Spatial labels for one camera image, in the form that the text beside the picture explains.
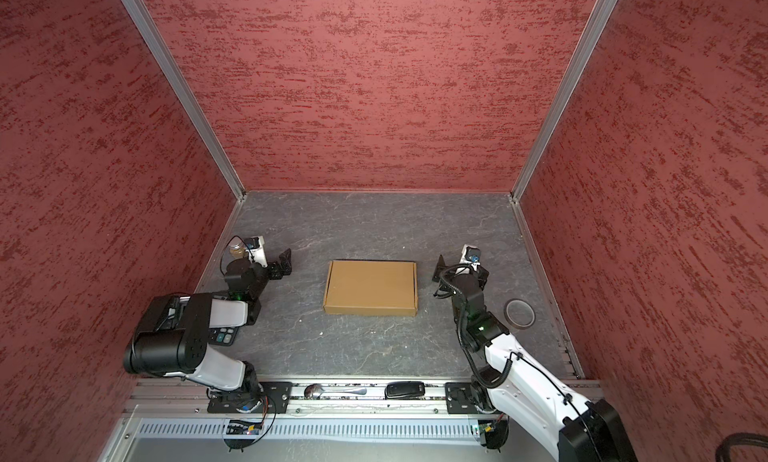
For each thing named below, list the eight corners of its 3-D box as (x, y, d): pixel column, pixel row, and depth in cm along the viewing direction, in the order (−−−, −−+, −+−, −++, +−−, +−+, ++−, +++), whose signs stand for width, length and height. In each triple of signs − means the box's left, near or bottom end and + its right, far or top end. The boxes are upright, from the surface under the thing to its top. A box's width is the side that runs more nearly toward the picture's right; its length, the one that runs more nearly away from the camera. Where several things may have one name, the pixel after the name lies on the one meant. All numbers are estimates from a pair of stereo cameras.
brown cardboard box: (325, 316, 90) (321, 308, 86) (332, 269, 101) (329, 260, 96) (417, 316, 90) (419, 308, 86) (415, 269, 101) (416, 260, 96)
